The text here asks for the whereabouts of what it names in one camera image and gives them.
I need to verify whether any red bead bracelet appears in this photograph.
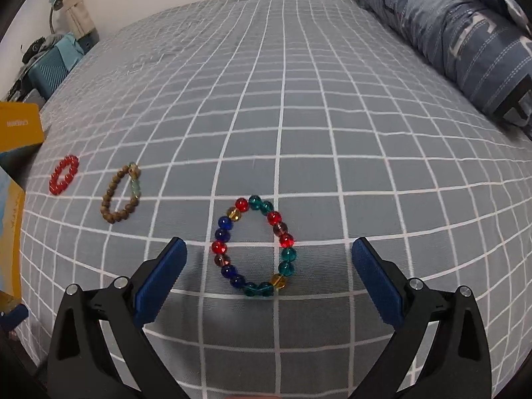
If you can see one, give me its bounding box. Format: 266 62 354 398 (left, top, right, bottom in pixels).
48 154 80 197

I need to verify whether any brown wooden bead bracelet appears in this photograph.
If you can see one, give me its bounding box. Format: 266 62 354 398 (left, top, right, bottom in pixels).
99 162 143 225

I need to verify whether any multicolour glass bead bracelet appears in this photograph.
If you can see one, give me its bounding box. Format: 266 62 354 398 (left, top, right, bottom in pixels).
210 195 299 298

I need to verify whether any open white cardboard box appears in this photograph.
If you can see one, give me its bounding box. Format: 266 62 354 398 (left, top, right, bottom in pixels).
1 102 45 300

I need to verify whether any teal suitcase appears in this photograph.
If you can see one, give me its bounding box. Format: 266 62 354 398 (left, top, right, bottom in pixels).
27 33 85 100

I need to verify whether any clutter on suitcases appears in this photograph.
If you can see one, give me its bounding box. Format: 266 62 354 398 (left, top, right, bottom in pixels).
3 33 63 102

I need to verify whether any beige curtain left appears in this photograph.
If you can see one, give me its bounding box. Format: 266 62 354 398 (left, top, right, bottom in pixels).
62 0 95 39

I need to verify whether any grey checked bed sheet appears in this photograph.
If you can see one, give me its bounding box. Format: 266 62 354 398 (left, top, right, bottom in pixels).
18 0 531 398

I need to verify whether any blue desk lamp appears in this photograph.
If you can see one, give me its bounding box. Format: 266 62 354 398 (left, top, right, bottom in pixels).
49 0 63 34

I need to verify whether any folded blue grey duvet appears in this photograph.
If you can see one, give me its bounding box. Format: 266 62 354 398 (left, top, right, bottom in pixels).
355 0 531 129

